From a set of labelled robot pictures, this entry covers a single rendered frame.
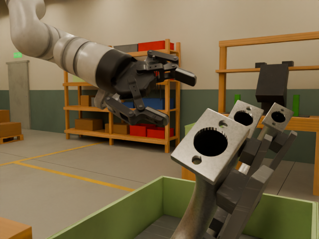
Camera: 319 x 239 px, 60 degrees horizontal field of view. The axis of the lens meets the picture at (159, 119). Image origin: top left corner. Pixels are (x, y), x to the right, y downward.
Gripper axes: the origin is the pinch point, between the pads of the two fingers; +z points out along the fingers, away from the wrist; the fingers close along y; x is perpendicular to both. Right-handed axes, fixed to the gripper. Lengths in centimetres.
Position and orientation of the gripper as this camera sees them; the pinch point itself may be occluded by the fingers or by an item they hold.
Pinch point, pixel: (179, 98)
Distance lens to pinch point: 44.5
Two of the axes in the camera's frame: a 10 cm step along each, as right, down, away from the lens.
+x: 0.6, 5.8, 8.1
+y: 5.2, -7.1, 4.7
